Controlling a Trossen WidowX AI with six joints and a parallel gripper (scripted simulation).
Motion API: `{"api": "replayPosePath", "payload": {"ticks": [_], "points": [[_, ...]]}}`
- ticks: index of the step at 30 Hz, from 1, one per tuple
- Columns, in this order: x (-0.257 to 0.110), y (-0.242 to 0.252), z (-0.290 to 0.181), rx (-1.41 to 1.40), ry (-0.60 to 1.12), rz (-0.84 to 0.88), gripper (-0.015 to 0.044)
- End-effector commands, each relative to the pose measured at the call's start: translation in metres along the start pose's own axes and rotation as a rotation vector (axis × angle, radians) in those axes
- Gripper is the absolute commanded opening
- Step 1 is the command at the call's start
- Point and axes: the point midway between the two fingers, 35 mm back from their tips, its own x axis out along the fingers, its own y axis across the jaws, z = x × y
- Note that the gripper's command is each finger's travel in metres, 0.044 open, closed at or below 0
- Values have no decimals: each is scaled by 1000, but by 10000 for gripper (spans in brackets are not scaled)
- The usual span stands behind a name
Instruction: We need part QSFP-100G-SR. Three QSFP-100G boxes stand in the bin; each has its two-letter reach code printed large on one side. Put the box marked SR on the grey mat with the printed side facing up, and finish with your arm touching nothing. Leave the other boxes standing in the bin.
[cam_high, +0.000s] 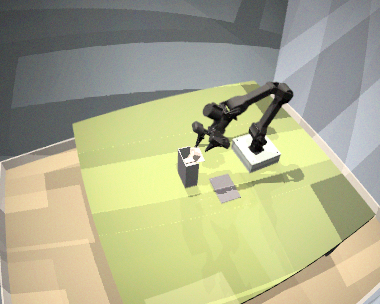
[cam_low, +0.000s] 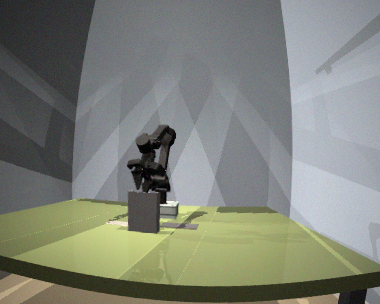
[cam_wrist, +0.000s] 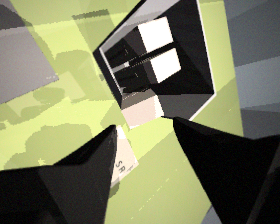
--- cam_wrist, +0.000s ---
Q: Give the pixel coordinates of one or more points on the grey rectangular box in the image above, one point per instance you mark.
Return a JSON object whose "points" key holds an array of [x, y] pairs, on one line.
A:
{"points": [[140, 105]]}

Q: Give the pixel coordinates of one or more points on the grey open-top bin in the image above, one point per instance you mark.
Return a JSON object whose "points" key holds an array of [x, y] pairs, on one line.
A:
{"points": [[186, 92]]}

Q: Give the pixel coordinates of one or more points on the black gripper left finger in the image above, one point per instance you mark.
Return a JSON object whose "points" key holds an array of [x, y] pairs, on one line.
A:
{"points": [[74, 190]]}

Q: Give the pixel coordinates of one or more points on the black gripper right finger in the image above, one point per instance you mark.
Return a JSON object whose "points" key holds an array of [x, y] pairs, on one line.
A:
{"points": [[236, 173]]}

